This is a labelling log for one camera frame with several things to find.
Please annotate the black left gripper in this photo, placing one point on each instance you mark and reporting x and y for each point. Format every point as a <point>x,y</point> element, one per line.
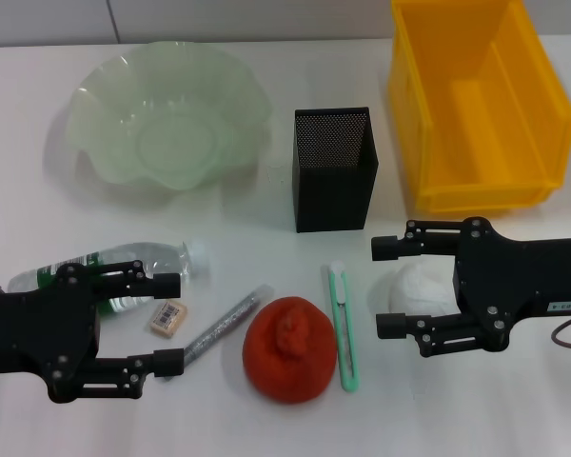
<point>28,333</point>

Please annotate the white paper ball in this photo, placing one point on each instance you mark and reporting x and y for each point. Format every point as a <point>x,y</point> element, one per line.
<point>419,290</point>

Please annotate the black mesh pen holder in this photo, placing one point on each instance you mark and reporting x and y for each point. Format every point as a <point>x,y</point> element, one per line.
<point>333,200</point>

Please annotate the green utility knife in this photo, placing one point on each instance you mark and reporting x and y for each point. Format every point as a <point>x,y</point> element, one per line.
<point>345,333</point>

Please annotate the red-orange plush orange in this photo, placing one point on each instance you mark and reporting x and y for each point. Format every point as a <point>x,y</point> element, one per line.
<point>290,352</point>

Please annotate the yellow plastic bin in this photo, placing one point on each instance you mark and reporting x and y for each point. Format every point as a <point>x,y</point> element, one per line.
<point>504,119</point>

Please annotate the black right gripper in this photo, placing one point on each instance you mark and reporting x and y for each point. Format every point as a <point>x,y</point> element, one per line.
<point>504,276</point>

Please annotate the beige eraser with barcode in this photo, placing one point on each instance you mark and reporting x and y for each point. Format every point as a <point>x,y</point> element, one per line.
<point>167,318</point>

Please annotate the silver glitter pen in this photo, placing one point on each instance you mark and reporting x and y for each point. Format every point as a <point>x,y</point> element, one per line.
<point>228,321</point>

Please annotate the clear water bottle green label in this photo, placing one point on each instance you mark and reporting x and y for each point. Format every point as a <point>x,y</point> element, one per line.
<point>162,257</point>

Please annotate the green glass fruit plate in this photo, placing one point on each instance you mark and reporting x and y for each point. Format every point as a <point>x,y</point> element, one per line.
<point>171,143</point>

